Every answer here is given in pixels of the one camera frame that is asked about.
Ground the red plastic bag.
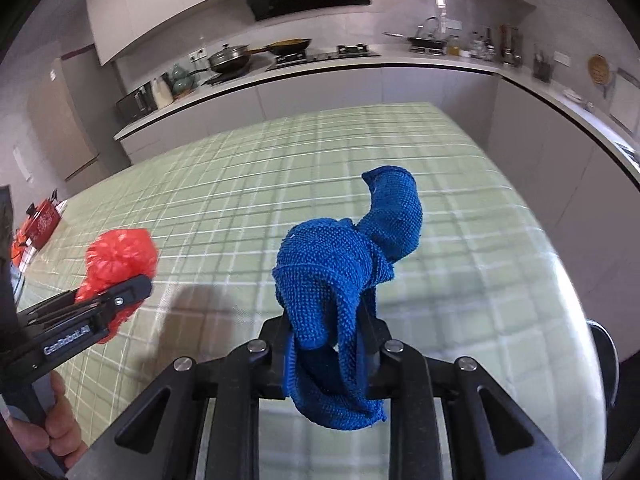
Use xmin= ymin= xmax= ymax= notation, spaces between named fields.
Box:
xmin=72 ymin=227 xmax=160 ymax=346

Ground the blue knitted cloth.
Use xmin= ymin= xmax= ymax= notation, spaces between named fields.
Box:
xmin=272 ymin=166 xmax=423 ymax=431

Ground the person's left hand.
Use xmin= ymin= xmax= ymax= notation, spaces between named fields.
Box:
xmin=6 ymin=370 xmax=88 ymax=468

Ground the red enamel pot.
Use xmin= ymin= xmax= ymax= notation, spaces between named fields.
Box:
xmin=11 ymin=190 xmax=61 ymax=266

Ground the green checkered tablecloth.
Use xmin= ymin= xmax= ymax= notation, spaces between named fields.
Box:
xmin=21 ymin=104 xmax=606 ymax=479

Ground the beige refrigerator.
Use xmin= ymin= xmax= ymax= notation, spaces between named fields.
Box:
xmin=27 ymin=44 xmax=131 ymax=196

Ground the black microwave oven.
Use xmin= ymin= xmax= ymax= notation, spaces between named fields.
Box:
xmin=116 ymin=82 xmax=157 ymax=125

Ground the white kettle jug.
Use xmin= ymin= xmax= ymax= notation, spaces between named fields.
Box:
xmin=151 ymin=77 xmax=174 ymax=110

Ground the green ceramic teapot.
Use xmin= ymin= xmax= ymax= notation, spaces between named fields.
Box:
xmin=169 ymin=64 xmax=196 ymax=99

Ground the lidded grey wok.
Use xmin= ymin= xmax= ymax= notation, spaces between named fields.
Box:
xmin=189 ymin=44 xmax=262 ymax=74

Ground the black gas stove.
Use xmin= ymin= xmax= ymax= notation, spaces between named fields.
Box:
xmin=268 ymin=44 xmax=378 ymax=70

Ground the black pan by sink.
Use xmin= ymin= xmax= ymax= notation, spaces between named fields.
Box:
xmin=384 ymin=32 xmax=447 ymax=52

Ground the black frying pan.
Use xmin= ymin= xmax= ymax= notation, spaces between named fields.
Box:
xmin=247 ymin=38 xmax=311 ymax=56

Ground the chrome sink faucet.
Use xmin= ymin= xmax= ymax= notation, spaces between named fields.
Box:
xmin=416 ymin=16 xmax=440 ymax=40

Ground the black utensil holder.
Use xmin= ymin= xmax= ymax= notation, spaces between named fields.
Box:
xmin=532 ymin=47 xmax=553 ymax=84

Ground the white cutting board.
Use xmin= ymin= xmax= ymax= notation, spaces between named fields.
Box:
xmin=610 ymin=68 xmax=640 ymax=138

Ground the round woven trivet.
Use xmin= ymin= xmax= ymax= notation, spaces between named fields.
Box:
xmin=587 ymin=54 xmax=611 ymax=86

